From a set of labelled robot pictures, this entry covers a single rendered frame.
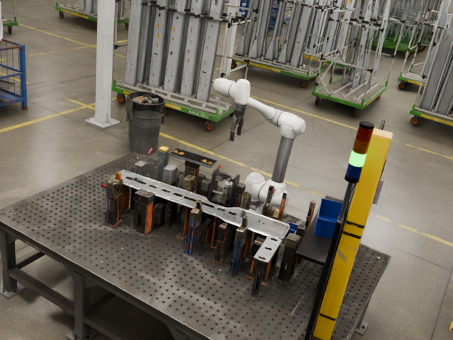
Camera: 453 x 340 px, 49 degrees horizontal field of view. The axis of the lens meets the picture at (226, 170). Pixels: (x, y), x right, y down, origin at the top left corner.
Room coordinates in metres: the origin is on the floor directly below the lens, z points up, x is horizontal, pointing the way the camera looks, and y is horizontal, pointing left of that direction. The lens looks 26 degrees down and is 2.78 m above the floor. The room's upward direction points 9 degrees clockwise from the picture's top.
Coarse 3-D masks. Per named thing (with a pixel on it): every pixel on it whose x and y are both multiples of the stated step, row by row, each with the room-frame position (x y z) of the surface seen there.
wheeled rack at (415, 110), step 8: (432, 48) 8.87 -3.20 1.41; (424, 72) 8.88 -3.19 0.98; (416, 96) 8.89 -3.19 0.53; (416, 112) 8.82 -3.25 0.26; (424, 112) 8.84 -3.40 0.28; (432, 112) 8.80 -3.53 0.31; (416, 120) 8.87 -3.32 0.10; (432, 120) 8.66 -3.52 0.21; (440, 120) 8.59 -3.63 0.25; (448, 120) 8.59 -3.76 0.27
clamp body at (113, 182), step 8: (112, 184) 3.08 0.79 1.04; (120, 184) 3.12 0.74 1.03; (112, 192) 3.07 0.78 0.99; (120, 192) 3.13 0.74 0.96; (112, 200) 3.08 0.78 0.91; (120, 200) 3.14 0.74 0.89; (112, 208) 3.08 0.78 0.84; (120, 208) 3.14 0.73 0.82; (112, 216) 3.07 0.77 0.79; (120, 216) 3.14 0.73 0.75; (104, 224) 3.08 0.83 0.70; (112, 224) 3.07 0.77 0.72
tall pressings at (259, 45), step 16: (256, 0) 11.19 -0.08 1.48; (272, 0) 11.37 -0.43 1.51; (304, 16) 10.72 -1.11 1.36; (256, 32) 10.89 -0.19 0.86; (288, 32) 10.85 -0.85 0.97; (304, 32) 10.69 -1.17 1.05; (240, 48) 10.95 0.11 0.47; (256, 48) 10.85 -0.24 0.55; (272, 48) 10.95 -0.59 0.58; (288, 48) 11.01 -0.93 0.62
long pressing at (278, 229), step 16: (112, 176) 3.29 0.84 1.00; (128, 176) 3.32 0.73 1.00; (160, 192) 3.15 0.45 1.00; (176, 192) 3.19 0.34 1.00; (192, 192) 3.22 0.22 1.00; (208, 208) 3.03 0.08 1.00; (224, 208) 3.06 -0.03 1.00; (240, 208) 3.09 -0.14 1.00; (240, 224) 2.89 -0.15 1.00; (256, 224) 2.92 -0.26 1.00; (272, 224) 2.95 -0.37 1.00; (288, 224) 2.98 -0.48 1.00
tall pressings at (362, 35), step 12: (360, 0) 9.90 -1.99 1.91; (384, 12) 9.99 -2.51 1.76; (360, 24) 10.12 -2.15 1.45; (360, 36) 9.54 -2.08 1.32; (372, 36) 10.30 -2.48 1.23; (348, 48) 9.66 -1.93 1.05; (348, 60) 9.76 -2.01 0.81; (360, 60) 9.73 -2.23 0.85; (348, 72) 10.02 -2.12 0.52; (360, 72) 9.87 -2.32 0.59; (372, 72) 9.93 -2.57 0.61; (372, 84) 10.03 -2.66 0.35
